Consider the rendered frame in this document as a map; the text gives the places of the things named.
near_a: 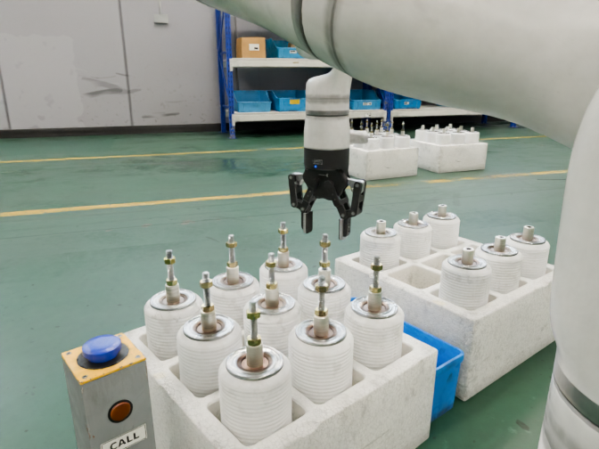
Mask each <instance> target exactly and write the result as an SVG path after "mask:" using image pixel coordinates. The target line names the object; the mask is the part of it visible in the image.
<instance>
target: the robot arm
mask: <svg viewBox="0 0 599 449"><path fill-rule="evenodd" d="M195 1H197V2H200V3H201V4H204V5H206V6H208V7H210V8H214V9H217V10H219V11H221V12H225V13H228V14H230V15H233V16H234V17H237V18H240V19H242V20H246V21H248V22H250V23H253V24H255V25H258V26H260V27H261V28H263V29H266V30H268V31H270V32H272V33H274V34H275V35H277V36H279V37H280V38H282V39H284V40H286V41H287V42H289V43H291V44H292V45H295V47H296V50H297V52H298V54H299V55H300V56H301V57H303V58H306V59H309V60H320V61H322V62H324V63H326V64H328V65H330V66H332V67H333V68H332V70H331V71H330V72H329V73H327V74H325V75H321V76H317V77H313V78H311V79H309V80H308V82H307V84H306V119H305V126H304V165H305V171H304V173H300V172H295V173H292V174H289V175H288V180H289V188H290V197H291V206H292V207H293V208H298V209H299V210H300V212H301V228H302V229H303V232H304V233H310V232H312V230H313V211H312V210H311V209H312V207H313V205H314V203H315V201H316V200H317V199H326V200H332V203H333V205H334V207H336V208H337V210H338V212H339V214H340V217H341V218H340V219H339V240H345V239H346V238H347V237H348V235H349V234H350V227H351V217H355V216H357V215H359V214H361V213H362V211H363V206H364V199H365V188H366V180H365V179H362V180H356V179H352V178H350V176H349V144H350V143H361V144H362V143H368V133H367V132H366V131H358V130H356V131H355V130H354V131H353V130H350V125H349V93H350V86H351V81H352V78H355V79H357V80H360V81H362V82H364V83H366V84H368V85H370V86H374V87H377V88H380V89H382V90H385V91H388V92H391V93H394V94H400V95H403V96H406V97H410V98H414V99H417V100H421V101H425V102H431V103H435V104H438V105H443V106H447V107H451V108H456V109H460V110H468V111H472V112H476V113H479V114H484V115H488V116H492V117H495V118H500V119H504V120H507V121H510V122H513V123H515V124H518V125H520V126H523V127H526V128H529V129H531V130H533V131H536V132H538V133H540V134H542V135H545V136H547V137H549V138H551V139H553V140H555V141H556V142H558V143H561V144H563V145H565V146H567V147H569V148H570V149H572V153H571V156H570V164H569V168H568V174H567V178H566V184H565V189H564V195H563V201H562V213H561V220H560V226H559V233H558V240H557V246H556V253H555V261H554V274H553V281H552V288H551V296H550V321H551V327H552V331H553V334H554V339H555V342H556V346H557V348H556V355H555V359H554V370H553V374H552V378H551V383H550V388H549V393H548V398H547V402H546V411H545V416H544V420H543V424H542V429H541V434H540V439H539V443H538V448H537V449H599V0H195ZM303 181H304V182H305V184H306V185H307V187H308V189H307V191H306V193H305V195H304V198H303V192H302V184H303ZM348 185H349V186H350V190H351V191H352V192H353V194H352V201H351V206H350V205H349V198H348V195H347V193H346V192H345V189H346V188H347V187H348ZM339 197H340V198H341V199H340V198H339Z"/></svg>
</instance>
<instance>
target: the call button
mask: <svg viewBox="0 0 599 449"><path fill-rule="evenodd" d="M121 347H122V346H121V339H120V338H119V337H117V336H114V335H109V334H107V335H100V336H96V337H94V338H91V339H90V340H88V341H87V342H86V343H85V344H84V345H83V346H82V353H83V356H84V357H85V358H86V359H87V360H88V361H89V362H91V363H104V362H108V361H110V360H111V359H113V358H115V357H116V356H117V355H118V353H119V351H120V349H121Z"/></svg>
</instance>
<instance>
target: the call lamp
mask: <svg viewBox="0 0 599 449"><path fill-rule="evenodd" d="M130 411H131V405H130V403H128V402H121V403H119V404H116V405H115V406H114V407H113V408H112V410H111V419H112V420H115V421H120V420H124V419H125V418H126V417H127V416H128V415H129V413H130Z"/></svg>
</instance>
